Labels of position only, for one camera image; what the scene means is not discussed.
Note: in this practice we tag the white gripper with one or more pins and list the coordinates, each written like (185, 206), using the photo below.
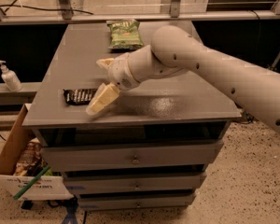
(120, 73)

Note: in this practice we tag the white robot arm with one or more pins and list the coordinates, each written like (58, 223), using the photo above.
(171, 50)

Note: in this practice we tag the black rxbar chocolate wrapper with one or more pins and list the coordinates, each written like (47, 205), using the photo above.
(78, 96)

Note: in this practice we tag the green snack bag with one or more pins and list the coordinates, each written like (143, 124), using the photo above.
(125, 34)

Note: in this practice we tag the grey drawer cabinet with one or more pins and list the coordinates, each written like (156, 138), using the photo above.
(149, 149)

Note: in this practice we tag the white pump soap bottle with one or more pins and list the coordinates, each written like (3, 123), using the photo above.
(10, 78)

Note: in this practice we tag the green stick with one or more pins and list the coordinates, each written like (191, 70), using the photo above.
(28, 185)

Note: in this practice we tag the snack packs in box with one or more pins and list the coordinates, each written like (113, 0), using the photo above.
(30, 161)

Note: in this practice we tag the cardboard box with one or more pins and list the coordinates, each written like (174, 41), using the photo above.
(47, 187)

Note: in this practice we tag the metal frame rail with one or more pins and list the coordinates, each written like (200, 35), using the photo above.
(237, 15)

